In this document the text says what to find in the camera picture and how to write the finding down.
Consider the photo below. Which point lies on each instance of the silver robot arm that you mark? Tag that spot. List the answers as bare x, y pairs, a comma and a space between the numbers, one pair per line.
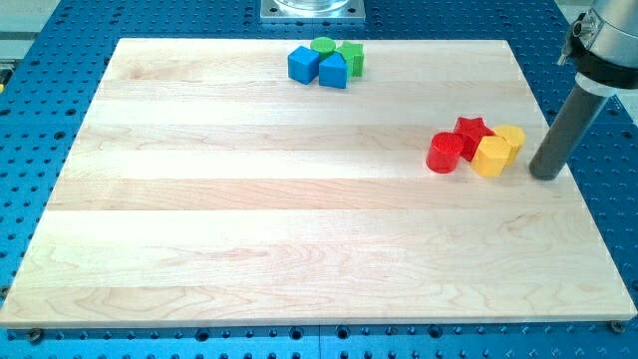
602, 44

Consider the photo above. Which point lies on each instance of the blue pentagon block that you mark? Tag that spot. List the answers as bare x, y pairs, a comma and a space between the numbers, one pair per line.
333, 72

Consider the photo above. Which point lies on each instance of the blue cube block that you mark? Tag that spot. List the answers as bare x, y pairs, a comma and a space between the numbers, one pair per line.
303, 65

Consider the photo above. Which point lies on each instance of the light wooden board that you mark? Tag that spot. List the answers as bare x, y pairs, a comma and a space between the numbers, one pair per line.
205, 188

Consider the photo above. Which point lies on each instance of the red cylinder block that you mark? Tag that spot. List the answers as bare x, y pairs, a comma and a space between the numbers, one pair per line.
444, 152

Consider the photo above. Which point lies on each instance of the green star block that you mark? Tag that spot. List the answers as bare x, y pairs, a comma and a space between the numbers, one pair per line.
353, 55

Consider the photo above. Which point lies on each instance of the green cylinder block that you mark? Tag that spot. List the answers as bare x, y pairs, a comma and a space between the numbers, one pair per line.
324, 46

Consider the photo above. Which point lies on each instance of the red star block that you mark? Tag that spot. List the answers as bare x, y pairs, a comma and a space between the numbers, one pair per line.
471, 131

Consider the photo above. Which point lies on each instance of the yellow hexagon block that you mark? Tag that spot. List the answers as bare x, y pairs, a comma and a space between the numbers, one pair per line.
491, 156

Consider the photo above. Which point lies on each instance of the yellow cylinder block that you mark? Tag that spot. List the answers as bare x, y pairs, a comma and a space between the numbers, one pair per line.
514, 136

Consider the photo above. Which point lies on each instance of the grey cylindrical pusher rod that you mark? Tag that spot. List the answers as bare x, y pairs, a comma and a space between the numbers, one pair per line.
572, 122

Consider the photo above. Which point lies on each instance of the board corner screw left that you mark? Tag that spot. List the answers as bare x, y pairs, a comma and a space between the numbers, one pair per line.
35, 335

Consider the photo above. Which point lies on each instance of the board corner screw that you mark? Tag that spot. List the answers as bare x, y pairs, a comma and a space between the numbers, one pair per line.
35, 335
616, 327

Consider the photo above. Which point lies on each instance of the board corner screw right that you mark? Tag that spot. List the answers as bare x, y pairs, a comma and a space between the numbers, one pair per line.
616, 327

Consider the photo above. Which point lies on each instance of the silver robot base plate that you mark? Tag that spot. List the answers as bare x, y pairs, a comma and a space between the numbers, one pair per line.
311, 11

